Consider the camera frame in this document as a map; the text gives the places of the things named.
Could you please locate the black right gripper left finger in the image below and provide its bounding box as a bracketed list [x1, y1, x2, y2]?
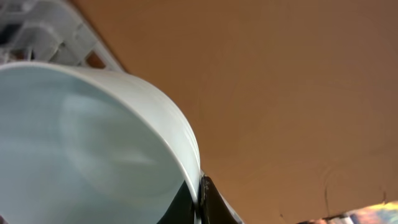
[157, 182, 195, 224]

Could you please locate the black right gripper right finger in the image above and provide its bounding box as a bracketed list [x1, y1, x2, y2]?
[199, 175, 242, 224]

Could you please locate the light blue bowl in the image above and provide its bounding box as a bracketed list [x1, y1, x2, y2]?
[1, 62, 201, 224]

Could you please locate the grey dishwasher rack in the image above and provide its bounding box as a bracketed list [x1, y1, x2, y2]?
[1, 0, 123, 72]

